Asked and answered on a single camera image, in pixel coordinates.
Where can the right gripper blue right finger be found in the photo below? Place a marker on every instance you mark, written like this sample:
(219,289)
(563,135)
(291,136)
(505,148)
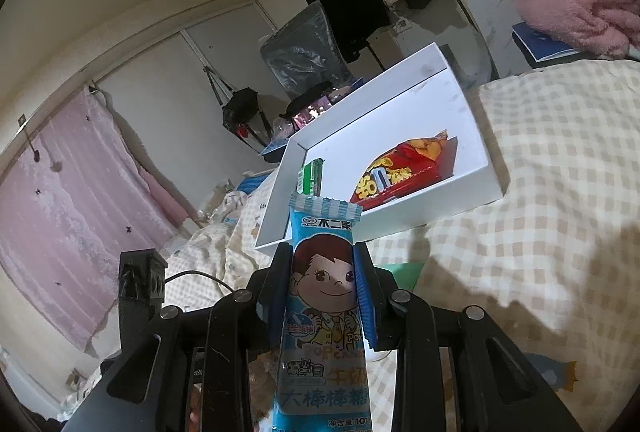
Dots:
(367,292)

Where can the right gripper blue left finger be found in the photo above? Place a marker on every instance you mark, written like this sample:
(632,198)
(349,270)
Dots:
(279,275)

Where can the mint green cream tube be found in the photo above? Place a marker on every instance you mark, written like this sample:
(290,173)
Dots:
(400,276)

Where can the green wafer snack pack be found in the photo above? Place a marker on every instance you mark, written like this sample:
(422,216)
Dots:
(309,178)

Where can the blue cartoon lollipop pack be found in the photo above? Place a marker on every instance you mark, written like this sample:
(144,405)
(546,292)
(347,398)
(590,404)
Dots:
(322,377)

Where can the red yellow snack bag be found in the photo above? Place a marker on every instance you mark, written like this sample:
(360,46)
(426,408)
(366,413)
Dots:
(406,168)

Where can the orange bread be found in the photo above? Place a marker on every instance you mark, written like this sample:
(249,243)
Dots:
(263,374)

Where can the pink curtain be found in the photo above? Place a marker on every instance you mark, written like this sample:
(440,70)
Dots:
(67,216)

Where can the smartphone with lit screen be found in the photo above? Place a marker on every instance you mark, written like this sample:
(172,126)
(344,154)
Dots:
(306,109)

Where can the black bag on tripod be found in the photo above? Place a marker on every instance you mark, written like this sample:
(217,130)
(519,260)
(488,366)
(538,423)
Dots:
(238,109)

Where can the white shallow cardboard box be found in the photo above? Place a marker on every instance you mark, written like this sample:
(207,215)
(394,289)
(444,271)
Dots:
(418,97)

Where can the dark plastic wrapped panel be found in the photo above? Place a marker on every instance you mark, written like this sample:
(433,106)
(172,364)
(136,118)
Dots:
(304,53)

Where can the blue book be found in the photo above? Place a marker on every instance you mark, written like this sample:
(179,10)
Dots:
(538,46)

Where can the pink fleece blanket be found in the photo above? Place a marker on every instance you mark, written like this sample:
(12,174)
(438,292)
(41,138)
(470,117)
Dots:
(603,27)

